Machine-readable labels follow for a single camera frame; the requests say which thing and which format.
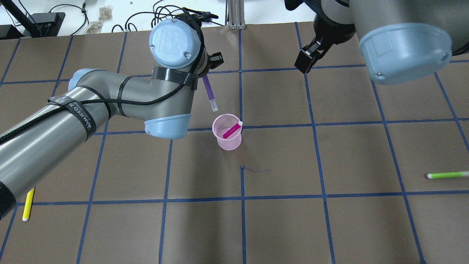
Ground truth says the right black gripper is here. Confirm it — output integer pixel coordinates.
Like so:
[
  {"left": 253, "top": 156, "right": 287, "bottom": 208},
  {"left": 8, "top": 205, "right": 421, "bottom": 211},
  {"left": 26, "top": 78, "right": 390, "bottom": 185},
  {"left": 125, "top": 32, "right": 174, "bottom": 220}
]
[{"left": 295, "top": 16, "right": 356, "bottom": 74}]

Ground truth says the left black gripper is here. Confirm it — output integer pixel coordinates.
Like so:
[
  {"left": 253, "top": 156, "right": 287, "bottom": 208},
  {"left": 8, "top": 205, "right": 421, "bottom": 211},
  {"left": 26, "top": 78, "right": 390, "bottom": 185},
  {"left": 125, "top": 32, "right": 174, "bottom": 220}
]
[{"left": 200, "top": 52, "right": 224, "bottom": 77}]

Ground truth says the purple marker pen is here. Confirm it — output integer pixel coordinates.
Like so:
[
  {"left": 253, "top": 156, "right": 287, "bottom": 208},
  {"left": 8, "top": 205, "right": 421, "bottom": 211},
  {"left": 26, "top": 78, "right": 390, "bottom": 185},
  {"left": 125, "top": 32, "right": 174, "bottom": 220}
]
[{"left": 202, "top": 74, "right": 218, "bottom": 112}]

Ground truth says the pink marker pen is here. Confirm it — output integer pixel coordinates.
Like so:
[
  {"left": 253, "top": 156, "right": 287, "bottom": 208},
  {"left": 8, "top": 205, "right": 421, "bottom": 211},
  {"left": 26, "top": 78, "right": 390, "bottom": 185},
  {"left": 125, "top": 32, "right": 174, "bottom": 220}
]
[{"left": 222, "top": 121, "right": 243, "bottom": 139}]

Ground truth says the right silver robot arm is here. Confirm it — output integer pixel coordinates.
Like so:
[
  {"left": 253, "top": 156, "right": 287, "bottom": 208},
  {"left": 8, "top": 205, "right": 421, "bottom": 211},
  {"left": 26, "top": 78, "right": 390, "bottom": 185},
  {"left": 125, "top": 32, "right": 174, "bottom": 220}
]
[{"left": 284, "top": 0, "right": 469, "bottom": 85}]

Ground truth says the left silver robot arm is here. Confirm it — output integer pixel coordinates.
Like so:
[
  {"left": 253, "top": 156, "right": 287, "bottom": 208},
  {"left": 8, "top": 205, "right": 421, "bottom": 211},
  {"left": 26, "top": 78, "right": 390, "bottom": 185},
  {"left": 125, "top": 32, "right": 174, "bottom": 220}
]
[{"left": 0, "top": 15, "right": 224, "bottom": 218}]

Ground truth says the pink mesh cup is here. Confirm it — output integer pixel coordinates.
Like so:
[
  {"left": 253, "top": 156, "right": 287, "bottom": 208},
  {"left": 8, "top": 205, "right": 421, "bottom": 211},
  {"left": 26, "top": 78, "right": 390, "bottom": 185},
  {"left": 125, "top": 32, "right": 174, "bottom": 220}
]
[{"left": 212, "top": 114, "right": 243, "bottom": 151}]

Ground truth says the green marker pen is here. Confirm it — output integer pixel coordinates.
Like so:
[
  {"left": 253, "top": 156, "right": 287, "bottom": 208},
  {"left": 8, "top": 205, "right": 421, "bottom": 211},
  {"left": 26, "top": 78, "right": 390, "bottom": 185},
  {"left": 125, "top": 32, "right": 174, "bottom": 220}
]
[{"left": 426, "top": 171, "right": 469, "bottom": 179}]

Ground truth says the yellow marker pen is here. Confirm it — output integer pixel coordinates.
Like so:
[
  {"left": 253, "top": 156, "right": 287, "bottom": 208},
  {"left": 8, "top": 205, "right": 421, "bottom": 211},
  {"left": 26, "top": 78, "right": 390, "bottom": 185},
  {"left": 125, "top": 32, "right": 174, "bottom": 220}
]
[{"left": 22, "top": 187, "right": 35, "bottom": 221}]

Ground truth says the aluminium frame post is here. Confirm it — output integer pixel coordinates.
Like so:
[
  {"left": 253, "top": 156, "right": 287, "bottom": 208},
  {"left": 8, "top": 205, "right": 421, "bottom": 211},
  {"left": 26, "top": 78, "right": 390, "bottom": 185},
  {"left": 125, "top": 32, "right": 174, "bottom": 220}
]
[{"left": 226, "top": 0, "right": 246, "bottom": 30}]

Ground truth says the black camera stand base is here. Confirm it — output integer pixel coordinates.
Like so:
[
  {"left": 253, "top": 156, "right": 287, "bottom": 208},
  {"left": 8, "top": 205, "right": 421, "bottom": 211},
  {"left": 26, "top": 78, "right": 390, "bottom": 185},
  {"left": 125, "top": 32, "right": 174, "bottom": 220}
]
[{"left": 0, "top": 12, "right": 66, "bottom": 40}]

